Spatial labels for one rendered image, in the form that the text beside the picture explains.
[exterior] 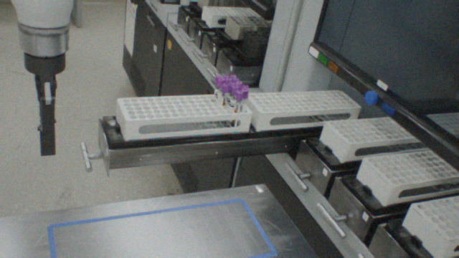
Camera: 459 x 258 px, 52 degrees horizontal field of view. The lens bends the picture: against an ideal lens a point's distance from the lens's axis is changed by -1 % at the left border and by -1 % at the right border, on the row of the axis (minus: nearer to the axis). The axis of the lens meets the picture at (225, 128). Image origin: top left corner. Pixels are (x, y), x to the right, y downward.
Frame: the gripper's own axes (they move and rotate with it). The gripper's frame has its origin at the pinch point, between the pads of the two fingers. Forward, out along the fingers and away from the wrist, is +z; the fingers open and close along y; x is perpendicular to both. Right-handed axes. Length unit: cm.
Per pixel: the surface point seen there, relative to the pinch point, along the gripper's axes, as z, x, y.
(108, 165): 3.1, -11.7, -6.6
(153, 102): -6.4, -22.9, 2.6
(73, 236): -2.1, -1.5, -31.7
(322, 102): -7, -66, -1
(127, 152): 0.0, -15.4, -6.8
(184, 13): -1, -58, 85
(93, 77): 80, -40, 194
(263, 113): -6.6, -47.4, -5.0
